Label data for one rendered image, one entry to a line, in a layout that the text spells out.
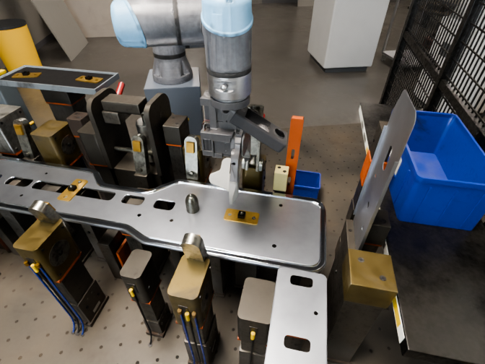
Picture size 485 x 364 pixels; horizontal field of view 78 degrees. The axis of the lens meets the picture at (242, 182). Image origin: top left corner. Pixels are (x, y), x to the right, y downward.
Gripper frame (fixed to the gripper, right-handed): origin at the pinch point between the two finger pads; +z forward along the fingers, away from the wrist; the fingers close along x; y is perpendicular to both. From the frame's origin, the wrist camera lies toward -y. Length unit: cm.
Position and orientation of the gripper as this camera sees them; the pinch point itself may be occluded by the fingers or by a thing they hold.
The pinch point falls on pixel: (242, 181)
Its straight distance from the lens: 65.3
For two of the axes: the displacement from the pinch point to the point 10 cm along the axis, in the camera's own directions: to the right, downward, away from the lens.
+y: -9.8, -1.3, 1.6
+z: 0.1, 7.6, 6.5
